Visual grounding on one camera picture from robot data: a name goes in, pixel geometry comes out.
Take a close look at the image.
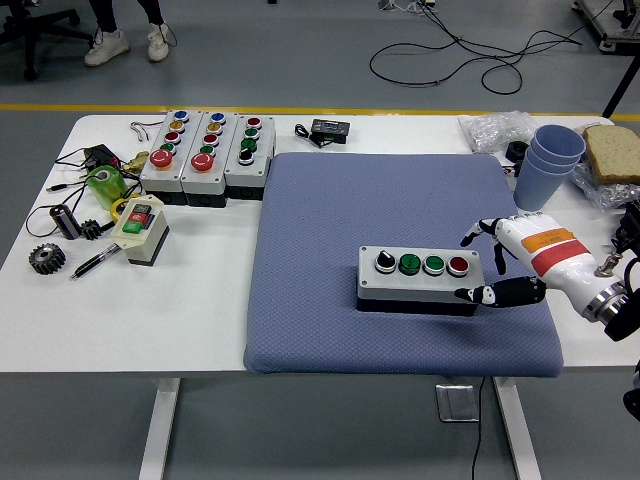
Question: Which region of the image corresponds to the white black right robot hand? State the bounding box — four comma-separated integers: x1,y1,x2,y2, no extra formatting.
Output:
452,210,621,314

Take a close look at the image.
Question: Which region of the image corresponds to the black cylindrical capacitor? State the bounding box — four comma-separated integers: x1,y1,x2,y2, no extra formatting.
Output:
49,203,82,241

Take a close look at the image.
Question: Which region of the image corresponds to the red white twisted wire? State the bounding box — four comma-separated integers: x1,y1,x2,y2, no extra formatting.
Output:
130,119,166,144

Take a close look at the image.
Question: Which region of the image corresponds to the black digital meter module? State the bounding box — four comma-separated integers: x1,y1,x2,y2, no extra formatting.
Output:
294,118,351,149

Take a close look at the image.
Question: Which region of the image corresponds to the cream red-green switch box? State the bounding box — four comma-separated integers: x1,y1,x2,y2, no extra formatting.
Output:
111,195,171,267

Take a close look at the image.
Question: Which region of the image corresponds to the white table leg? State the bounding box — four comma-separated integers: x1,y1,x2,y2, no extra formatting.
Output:
138,377,182,480
492,375,544,480

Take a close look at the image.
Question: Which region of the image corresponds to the person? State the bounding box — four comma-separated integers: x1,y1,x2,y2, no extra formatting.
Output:
83,0,172,67

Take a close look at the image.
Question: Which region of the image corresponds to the green tape roll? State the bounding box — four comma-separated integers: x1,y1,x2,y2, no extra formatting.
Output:
85,165,129,210

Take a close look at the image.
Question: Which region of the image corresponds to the large steel gear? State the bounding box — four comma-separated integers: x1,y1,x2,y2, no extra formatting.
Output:
28,242,68,275

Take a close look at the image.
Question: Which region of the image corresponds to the thin black power cable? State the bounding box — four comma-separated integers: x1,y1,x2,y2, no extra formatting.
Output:
469,377,486,480

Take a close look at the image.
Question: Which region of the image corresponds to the long black floor cable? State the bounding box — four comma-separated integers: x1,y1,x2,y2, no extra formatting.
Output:
369,0,616,95

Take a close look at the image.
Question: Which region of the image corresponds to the aluminium frame equipment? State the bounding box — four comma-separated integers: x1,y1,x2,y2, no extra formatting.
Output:
572,0,640,54

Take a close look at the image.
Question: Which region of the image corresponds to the black wired electronics module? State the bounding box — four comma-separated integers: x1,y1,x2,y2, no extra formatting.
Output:
82,143,121,174

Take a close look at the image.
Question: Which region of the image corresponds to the black pen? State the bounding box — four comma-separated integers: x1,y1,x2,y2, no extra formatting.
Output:
69,243,123,280

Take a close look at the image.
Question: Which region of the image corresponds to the blue-grey padded mat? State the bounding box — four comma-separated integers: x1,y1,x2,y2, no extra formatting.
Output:
243,152,564,379

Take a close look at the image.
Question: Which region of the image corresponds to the grey four-button control box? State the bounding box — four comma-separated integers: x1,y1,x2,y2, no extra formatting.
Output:
356,244,486,317
223,115,278,202

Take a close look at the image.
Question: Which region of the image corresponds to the silver floor outlet plate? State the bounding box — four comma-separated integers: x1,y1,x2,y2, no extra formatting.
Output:
434,383,481,424

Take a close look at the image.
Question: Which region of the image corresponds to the black office chair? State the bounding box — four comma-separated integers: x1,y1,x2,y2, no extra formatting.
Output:
0,0,97,84

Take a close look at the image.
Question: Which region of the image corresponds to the grey five-button control box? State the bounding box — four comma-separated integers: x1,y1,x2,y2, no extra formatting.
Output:
179,110,241,207
139,109,205,196

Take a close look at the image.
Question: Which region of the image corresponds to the blue plastic cup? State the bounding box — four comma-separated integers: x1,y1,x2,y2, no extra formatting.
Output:
532,124,587,165
513,157,576,213
526,144,584,176

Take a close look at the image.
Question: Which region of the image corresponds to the brass fitting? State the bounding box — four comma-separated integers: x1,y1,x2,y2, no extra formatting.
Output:
122,151,151,176

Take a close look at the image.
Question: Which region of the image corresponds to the black wire with jack plug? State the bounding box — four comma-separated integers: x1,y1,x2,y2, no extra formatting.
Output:
47,174,99,211

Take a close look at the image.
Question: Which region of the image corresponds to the black slanted stand leg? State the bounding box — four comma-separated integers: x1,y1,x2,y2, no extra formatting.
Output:
601,49,640,119

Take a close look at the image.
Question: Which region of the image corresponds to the bread slice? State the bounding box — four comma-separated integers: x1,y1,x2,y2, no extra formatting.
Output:
582,124,640,186

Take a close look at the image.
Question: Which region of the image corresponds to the black mechanical device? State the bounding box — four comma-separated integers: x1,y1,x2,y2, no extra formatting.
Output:
612,202,640,251

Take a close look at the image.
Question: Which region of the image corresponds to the clear crumpled plastic bag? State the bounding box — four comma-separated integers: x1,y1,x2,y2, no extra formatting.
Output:
458,110,539,154

